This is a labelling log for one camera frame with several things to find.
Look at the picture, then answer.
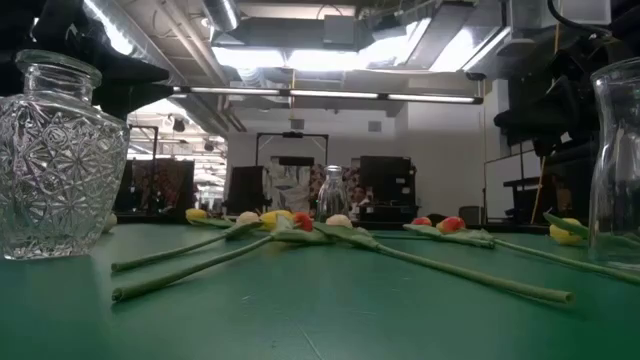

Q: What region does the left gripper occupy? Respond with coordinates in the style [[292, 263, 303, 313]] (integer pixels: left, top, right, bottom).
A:
[[32, 0, 175, 121]]

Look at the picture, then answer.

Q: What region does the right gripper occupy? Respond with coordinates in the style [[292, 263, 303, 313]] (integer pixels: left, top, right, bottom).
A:
[[493, 34, 640, 157]]

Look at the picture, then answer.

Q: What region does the smooth glass carafe vase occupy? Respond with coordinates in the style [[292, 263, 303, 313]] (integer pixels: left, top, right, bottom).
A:
[[588, 57, 640, 271]]

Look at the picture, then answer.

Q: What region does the cut-glass patterned vase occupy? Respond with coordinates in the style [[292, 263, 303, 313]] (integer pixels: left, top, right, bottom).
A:
[[0, 48, 131, 261]]

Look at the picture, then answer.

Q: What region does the dark patterned screen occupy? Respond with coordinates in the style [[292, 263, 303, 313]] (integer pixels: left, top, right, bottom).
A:
[[130, 158, 196, 217]]

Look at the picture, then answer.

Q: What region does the long ceiling light bar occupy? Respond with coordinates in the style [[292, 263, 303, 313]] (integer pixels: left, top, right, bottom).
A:
[[172, 85, 485, 106]]

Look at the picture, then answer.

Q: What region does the grey waste bin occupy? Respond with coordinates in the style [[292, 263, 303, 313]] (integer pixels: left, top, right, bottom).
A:
[[458, 205, 482, 226]]

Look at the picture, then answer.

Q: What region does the dark upright panel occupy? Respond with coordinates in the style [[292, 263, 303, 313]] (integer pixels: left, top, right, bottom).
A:
[[225, 165, 265, 216]]

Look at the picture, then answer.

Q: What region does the black cabinet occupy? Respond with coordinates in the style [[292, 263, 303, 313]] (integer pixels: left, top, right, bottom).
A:
[[358, 154, 420, 224]]

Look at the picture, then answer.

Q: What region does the small square glass bottle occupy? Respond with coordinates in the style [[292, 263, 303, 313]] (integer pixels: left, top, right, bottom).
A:
[[315, 165, 351, 224]]

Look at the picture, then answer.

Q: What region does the green table mat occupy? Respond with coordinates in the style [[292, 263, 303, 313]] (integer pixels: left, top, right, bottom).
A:
[[0, 222, 640, 360]]

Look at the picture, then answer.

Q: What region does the silver round air duct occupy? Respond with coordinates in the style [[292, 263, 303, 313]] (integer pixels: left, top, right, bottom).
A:
[[201, 0, 242, 34]]

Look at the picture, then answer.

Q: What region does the black gantry frame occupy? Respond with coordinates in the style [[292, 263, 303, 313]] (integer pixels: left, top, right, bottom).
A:
[[254, 131, 330, 169]]

